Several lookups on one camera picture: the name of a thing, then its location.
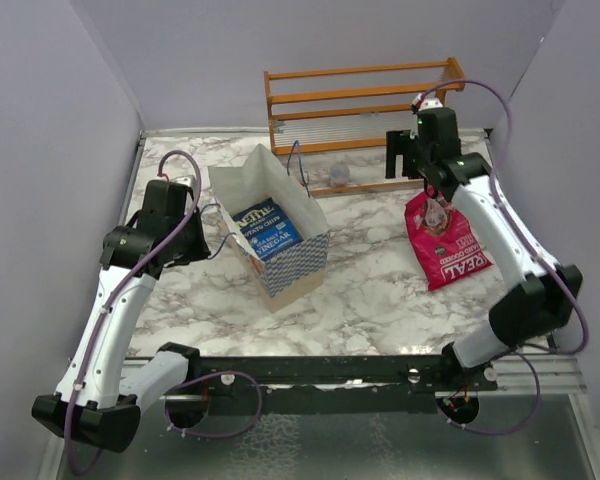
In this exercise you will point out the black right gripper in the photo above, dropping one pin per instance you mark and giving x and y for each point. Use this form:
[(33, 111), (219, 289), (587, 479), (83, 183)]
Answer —
[(398, 143)]

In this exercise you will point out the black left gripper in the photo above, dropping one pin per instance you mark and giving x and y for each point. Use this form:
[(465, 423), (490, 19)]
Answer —
[(201, 250)]

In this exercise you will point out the blue kettle chips bag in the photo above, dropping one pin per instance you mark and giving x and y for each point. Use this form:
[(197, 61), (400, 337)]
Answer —
[(267, 228)]

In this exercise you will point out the checkered paper bag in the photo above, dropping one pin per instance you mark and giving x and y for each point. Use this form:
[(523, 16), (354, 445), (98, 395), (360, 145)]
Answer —
[(299, 270)]

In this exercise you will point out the pink real chips bag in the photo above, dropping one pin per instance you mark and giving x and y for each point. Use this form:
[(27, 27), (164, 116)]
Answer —
[(442, 240)]

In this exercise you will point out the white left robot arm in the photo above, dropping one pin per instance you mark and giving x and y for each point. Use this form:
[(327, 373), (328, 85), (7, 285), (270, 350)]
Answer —
[(93, 404)]

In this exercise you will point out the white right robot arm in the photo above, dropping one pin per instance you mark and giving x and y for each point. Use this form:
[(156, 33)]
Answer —
[(539, 290)]

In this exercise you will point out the small clear plastic cup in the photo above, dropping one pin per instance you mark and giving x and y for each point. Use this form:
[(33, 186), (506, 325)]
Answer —
[(339, 175)]

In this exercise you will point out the orange wooden rack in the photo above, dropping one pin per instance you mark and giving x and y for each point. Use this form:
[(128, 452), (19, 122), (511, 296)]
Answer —
[(346, 119)]

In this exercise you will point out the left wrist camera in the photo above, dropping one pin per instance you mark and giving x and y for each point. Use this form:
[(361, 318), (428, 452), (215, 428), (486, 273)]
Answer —
[(189, 181)]

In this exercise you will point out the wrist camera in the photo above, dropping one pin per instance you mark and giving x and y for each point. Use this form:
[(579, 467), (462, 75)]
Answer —
[(189, 181), (420, 103)]

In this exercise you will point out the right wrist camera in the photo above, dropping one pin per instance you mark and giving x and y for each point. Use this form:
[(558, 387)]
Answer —
[(420, 103)]

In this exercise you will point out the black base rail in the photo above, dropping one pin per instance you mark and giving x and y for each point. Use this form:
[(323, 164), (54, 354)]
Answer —
[(323, 385)]

